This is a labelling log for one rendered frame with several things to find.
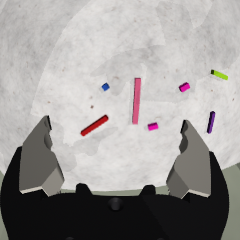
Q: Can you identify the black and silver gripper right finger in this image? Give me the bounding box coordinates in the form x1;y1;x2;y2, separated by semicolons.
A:
166;120;229;240

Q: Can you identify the magenta rod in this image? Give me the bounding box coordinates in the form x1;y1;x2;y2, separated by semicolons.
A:
147;122;158;131
179;82;190;92

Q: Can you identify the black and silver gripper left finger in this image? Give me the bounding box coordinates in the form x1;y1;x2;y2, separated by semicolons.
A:
0;116;65;240

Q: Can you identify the small blue block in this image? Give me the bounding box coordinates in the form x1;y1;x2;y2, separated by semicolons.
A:
102;82;110;91

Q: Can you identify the pink rod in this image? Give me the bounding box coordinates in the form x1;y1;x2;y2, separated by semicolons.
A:
132;78;141;124

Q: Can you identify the purple rod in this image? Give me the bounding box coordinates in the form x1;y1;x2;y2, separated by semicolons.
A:
207;111;216;134

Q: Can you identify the lime green rod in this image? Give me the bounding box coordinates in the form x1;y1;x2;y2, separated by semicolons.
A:
211;69;228;80

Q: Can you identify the red rod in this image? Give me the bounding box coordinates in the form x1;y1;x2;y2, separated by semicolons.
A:
80;114;109;137

